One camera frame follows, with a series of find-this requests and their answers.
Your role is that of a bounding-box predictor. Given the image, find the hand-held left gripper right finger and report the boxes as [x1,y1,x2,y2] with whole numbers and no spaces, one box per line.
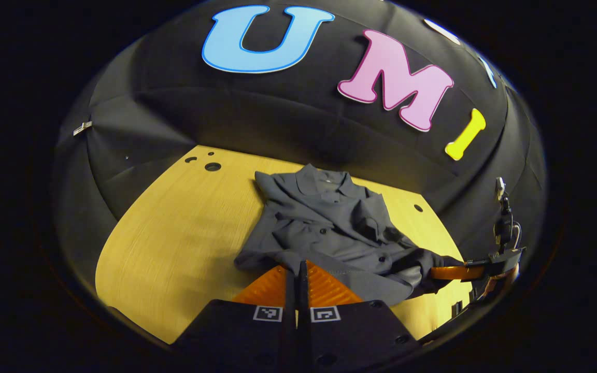
[298,260,424,367]

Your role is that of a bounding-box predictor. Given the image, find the grey button-up shirt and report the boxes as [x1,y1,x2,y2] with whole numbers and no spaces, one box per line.
[234,164,465,306]

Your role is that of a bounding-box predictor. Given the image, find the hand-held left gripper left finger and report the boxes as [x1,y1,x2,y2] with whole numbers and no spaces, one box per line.
[174,264,298,366]

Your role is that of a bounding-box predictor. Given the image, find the black backdrop cloth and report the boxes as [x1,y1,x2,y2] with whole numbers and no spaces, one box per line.
[52,0,548,291]

